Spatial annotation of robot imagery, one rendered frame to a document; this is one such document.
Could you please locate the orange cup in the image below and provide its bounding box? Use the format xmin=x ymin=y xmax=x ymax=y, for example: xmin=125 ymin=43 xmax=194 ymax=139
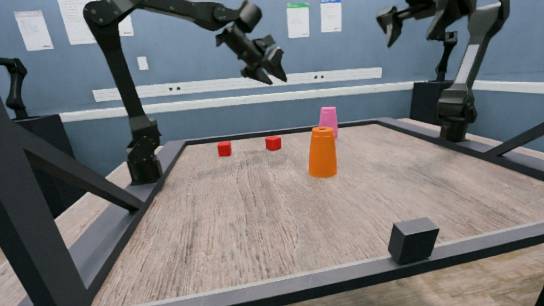
xmin=309 ymin=169 xmax=337 ymax=178
xmin=309 ymin=164 xmax=337 ymax=173
xmin=308 ymin=127 xmax=337 ymax=168

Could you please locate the red cube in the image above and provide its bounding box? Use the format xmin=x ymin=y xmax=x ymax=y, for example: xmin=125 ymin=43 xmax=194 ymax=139
xmin=217 ymin=141 xmax=232 ymax=156
xmin=265 ymin=136 xmax=281 ymax=151

